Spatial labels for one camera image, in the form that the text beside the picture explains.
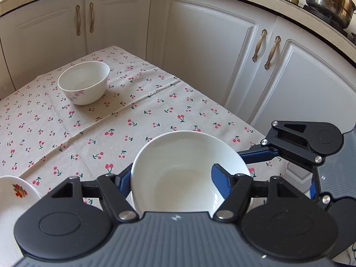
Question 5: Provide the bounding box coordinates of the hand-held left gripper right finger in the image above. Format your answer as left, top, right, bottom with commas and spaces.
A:
211, 163, 293, 221

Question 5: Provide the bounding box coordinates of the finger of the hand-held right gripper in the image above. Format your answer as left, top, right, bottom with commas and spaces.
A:
307, 180, 333, 208
236, 120, 324, 164

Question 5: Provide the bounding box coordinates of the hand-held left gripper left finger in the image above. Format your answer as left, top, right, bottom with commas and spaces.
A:
49, 166, 140, 223

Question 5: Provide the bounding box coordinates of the white bowl pink floral print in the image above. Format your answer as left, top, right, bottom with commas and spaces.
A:
130, 130, 251, 220
57, 61, 111, 106

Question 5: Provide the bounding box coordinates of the large white fruit-print plate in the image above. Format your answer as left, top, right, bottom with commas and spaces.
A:
0, 175, 43, 267

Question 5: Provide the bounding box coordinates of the cherry print tablecloth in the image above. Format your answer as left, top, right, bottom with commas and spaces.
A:
0, 46, 290, 210

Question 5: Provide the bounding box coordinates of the white cabinet door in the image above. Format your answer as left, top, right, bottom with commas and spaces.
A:
84, 0, 153, 62
247, 16, 356, 179
160, 0, 279, 129
0, 0, 86, 99

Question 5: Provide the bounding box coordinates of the black gas stove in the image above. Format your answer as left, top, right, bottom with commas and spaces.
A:
222, 0, 356, 37

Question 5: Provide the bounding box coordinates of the white corner cabinet panel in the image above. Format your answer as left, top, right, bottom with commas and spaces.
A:
146, 0, 169, 71

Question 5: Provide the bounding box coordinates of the bronze cabinet handle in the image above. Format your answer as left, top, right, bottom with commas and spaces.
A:
264, 35, 281, 70
252, 28, 268, 63
75, 4, 82, 37
88, 2, 95, 33

